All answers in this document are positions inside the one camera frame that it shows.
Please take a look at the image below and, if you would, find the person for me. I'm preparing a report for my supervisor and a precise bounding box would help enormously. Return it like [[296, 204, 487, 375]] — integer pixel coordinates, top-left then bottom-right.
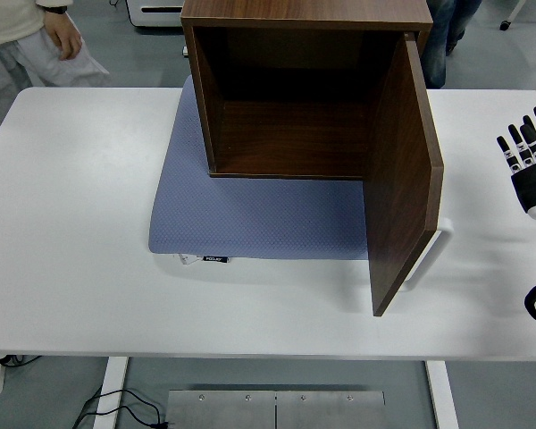
[[0, 0, 113, 149], [422, 0, 484, 90]]

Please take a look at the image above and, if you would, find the grey metal plate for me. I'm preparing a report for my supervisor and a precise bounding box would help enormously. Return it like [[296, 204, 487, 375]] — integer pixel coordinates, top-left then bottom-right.
[[274, 390, 387, 429], [165, 389, 277, 429]]

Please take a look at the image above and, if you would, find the white stand leg with caster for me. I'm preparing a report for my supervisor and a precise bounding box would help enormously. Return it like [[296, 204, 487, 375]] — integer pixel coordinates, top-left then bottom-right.
[[499, 0, 530, 32]]

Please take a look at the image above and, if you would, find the white floor appliance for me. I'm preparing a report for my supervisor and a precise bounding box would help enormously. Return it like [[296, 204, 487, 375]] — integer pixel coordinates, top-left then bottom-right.
[[126, 0, 184, 34]]

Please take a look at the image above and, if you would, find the brown wooden cabinet door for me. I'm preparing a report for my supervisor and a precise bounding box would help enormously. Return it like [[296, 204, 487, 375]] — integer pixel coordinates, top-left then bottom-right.
[[361, 31, 445, 318]]

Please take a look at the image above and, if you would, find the thin black cable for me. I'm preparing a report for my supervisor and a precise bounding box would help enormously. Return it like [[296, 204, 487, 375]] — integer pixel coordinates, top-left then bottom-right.
[[0, 353, 42, 368]]

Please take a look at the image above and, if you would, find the white table leg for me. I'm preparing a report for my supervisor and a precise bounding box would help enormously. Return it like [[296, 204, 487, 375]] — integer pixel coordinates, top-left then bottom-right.
[[424, 359, 460, 429], [92, 357, 131, 429]]

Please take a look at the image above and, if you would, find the person's hand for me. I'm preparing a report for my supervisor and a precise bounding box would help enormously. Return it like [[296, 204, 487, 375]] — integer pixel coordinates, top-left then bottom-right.
[[43, 7, 84, 62]]

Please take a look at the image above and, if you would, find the blue-grey textured mat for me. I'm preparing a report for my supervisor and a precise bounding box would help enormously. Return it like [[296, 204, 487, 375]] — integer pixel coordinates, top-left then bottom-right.
[[147, 74, 372, 262]]

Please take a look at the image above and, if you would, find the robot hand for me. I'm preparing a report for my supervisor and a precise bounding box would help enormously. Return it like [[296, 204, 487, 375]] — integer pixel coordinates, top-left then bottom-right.
[[495, 105, 536, 247]]

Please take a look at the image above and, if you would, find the white door handle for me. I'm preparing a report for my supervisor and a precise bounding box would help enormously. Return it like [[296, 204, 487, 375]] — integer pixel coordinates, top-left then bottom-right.
[[400, 216, 456, 293]]

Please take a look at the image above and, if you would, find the black floor cable with plug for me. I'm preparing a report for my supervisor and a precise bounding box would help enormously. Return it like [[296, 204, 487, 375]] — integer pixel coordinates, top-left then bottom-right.
[[71, 388, 173, 429]]

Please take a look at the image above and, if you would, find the brown wooden cabinet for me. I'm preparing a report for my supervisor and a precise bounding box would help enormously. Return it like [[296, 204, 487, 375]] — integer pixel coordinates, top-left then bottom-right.
[[180, 0, 434, 181]]

